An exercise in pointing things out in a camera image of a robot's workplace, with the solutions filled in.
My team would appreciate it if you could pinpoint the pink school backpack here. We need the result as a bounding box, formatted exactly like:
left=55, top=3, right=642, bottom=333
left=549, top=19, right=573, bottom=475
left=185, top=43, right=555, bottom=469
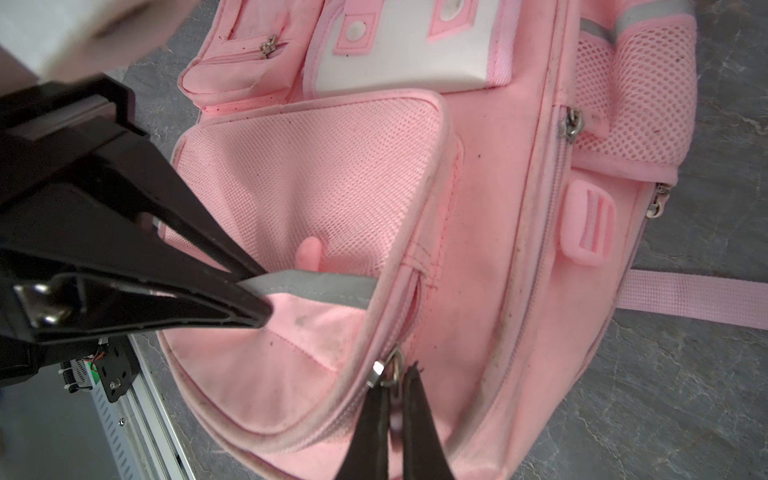
left=158, top=1, right=767, bottom=479

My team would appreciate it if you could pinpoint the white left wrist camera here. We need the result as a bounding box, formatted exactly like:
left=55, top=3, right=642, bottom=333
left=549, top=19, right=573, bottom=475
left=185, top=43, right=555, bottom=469
left=1, top=0, right=197, bottom=82

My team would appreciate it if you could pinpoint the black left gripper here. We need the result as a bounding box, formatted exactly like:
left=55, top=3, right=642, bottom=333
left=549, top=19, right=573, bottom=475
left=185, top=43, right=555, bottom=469
left=1, top=75, right=272, bottom=387

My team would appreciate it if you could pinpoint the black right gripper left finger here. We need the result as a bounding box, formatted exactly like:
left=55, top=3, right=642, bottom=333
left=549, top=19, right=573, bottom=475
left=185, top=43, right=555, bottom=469
left=334, top=386, right=390, bottom=480

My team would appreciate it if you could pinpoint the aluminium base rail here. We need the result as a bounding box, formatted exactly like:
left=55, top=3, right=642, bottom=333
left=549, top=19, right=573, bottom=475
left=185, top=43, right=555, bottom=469
left=58, top=336, right=195, bottom=480

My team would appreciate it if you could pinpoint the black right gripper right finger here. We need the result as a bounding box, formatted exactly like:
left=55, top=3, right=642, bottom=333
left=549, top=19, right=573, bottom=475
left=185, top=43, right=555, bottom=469
left=402, top=363, right=455, bottom=480

